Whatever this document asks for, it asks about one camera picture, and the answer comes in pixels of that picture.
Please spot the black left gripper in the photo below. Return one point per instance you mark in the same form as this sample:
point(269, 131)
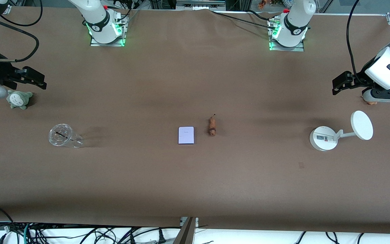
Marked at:
point(360, 79)

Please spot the small brown lion statue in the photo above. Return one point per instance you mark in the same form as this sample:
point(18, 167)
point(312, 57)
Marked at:
point(212, 128)

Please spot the lavender phone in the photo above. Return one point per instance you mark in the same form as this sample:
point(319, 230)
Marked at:
point(186, 135)

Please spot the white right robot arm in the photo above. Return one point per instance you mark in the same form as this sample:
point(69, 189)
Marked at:
point(96, 18)

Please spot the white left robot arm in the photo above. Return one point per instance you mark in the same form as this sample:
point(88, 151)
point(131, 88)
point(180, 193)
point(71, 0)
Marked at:
point(296, 20)

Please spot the grey-green Totoro plush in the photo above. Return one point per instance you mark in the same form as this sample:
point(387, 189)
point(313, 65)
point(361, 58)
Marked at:
point(18, 99)

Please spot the small brown plush toy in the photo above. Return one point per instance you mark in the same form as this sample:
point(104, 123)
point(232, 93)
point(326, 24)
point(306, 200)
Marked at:
point(371, 102)

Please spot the white round desk lamp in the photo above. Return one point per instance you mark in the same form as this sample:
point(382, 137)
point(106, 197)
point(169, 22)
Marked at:
point(323, 139)

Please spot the clear plastic cup with lid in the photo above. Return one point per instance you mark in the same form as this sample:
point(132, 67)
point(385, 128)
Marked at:
point(61, 135)

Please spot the blue white background object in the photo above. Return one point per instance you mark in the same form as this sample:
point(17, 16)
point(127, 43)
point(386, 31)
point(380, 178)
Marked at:
point(288, 2)

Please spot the orange background toy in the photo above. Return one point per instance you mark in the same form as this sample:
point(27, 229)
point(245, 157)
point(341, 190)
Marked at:
point(262, 4)

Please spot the silver metal box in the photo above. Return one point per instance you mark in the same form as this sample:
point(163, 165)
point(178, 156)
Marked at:
point(198, 5)

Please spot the black power plug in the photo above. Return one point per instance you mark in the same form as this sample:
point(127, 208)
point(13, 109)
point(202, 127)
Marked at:
point(162, 239)

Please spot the brown wooden beam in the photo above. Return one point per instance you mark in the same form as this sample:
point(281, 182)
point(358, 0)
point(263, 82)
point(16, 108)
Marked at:
point(186, 234)

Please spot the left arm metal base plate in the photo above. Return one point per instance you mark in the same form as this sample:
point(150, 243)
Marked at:
point(298, 49)

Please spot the small metal bracket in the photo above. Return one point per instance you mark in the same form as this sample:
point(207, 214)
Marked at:
point(182, 221)

